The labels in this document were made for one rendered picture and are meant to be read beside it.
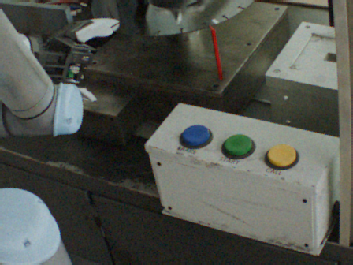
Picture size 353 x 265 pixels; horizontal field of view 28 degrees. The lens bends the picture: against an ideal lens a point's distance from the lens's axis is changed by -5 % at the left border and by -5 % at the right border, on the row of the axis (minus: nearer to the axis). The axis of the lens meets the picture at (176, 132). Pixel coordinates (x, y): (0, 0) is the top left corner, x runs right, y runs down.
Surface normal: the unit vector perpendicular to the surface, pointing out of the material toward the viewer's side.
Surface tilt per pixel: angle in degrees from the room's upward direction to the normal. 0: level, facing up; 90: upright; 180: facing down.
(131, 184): 0
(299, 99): 90
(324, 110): 90
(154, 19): 0
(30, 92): 108
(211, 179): 90
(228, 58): 0
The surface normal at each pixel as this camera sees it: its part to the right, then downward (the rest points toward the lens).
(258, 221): -0.49, 0.61
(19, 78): 0.65, 0.62
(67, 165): -0.16, -0.76
